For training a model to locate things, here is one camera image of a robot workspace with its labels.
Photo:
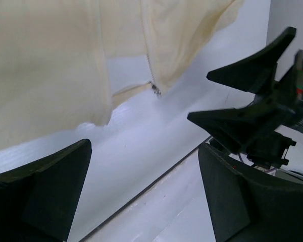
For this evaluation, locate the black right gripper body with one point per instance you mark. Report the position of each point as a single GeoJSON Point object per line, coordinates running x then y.
{"type": "Point", "coordinates": [286, 95]}

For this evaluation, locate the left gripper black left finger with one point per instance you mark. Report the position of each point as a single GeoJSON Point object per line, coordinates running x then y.
{"type": "Point", "coordinates": [38, 200]}

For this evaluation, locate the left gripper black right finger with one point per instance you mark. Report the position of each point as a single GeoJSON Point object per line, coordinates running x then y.
{"type": "Point", "coordinates": [246, 204]}

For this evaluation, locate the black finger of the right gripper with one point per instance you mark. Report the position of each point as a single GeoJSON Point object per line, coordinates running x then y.
{"type": "Point", "coordinates": [237, 129]}
{"type": "Point", "coordinates": [257, 71]}

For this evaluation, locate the cream yellow zip jacket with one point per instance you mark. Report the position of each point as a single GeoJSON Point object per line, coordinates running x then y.
{"type": "Point", "coordinates": [64, 63]}

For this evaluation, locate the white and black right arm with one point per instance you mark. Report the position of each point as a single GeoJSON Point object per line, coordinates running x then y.
{"type": "Point", "coordinates": [268, 151]}

